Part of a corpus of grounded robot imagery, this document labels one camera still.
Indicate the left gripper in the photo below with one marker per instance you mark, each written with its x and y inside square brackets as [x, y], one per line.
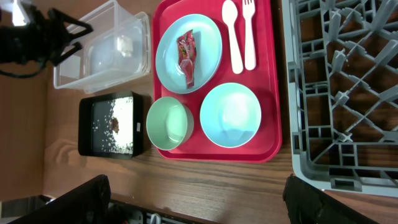
[39, 40]

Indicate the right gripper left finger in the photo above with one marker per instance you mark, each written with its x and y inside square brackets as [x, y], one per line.
[87, 203]

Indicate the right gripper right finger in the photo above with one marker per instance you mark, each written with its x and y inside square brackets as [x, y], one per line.
[307, 204]

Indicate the white tissue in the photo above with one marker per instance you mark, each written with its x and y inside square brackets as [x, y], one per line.
[124, 45]

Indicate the rice and food scraps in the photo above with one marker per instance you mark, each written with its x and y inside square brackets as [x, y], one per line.
[112, 126]

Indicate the green bowl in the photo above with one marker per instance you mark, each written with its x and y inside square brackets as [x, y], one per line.
[169, 123]

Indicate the red snack wrapper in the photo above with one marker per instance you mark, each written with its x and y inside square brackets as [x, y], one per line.
[187, 54]

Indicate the black waste tray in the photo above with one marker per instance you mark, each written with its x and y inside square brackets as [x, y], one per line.
[85, 125]

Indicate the grey dishwasher rack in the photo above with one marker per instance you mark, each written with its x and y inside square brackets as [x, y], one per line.
[341, 59]

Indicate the clear plastic bin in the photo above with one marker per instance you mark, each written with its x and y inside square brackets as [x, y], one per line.
[99, 65]

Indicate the light blue saucer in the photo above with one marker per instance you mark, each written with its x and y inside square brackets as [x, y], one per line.
[230, 115]

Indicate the light blue plate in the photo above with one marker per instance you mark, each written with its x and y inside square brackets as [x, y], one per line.
[209, 48]

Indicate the red serving tray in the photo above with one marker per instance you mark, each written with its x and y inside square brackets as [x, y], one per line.
[262, 81]

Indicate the white plastic spoon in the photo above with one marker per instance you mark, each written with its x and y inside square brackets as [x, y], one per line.
[229, 14]

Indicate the white plastic fork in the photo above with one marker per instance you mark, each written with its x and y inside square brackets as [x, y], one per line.
[249, 51]

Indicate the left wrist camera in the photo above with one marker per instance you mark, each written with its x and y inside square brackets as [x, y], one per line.
[19, 10]

